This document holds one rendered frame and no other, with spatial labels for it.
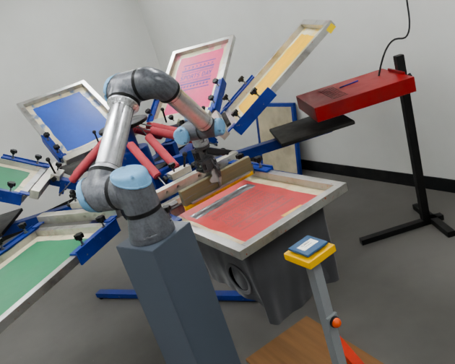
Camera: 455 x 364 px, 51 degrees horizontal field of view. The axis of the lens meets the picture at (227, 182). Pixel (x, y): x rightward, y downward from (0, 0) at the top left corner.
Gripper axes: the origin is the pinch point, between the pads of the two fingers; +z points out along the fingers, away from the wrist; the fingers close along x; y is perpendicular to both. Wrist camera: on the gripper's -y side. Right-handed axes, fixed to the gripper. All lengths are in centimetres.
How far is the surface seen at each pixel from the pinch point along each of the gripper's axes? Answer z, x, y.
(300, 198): 9.6, 36.7, -16.0
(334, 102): -6, -11, -96
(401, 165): 86, -56, -200
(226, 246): 6, 44, 29
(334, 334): 47, 71, 12
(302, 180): 6.8, 29.3, -25.5
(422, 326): 105, 51, -61
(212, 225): 9.7, 16.6, 18.2
